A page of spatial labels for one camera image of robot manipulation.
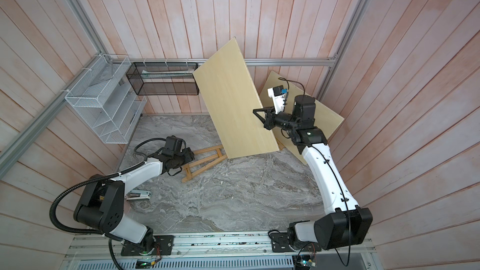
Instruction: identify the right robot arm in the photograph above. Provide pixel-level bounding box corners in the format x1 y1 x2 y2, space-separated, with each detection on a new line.
253 95 373 250

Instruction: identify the black corrugated cable conduit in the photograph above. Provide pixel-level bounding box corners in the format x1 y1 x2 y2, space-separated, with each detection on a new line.
49 137 168 235

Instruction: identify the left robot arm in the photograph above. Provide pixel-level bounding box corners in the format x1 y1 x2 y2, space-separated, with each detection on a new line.
73 136 195 252

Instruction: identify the stapler on table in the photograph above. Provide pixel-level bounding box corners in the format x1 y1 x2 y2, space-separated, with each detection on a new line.
126 190 151 201

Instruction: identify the white wire mesh shelf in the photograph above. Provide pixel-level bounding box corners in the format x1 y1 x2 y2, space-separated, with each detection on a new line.
65 54 146 145

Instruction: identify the wooden easel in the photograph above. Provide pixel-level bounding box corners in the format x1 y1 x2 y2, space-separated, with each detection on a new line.
181 145 228 183
276 139 285 151

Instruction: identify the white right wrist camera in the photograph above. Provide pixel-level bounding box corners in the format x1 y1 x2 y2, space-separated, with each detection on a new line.
267 85 288 115

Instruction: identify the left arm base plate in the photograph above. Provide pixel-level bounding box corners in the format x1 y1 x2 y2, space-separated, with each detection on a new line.
121 235 175 256

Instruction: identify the black mesh basket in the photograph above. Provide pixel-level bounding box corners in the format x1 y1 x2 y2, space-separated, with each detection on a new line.
126 61 200 96

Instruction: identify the plywood board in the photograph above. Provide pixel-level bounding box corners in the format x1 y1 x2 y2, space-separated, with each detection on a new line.
259 72 344 165
193 38 279 159

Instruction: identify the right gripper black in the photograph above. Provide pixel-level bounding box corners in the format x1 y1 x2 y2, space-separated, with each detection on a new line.
255 107 301 135

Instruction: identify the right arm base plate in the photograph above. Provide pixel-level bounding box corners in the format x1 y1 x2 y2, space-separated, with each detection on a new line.
267 229 322 253

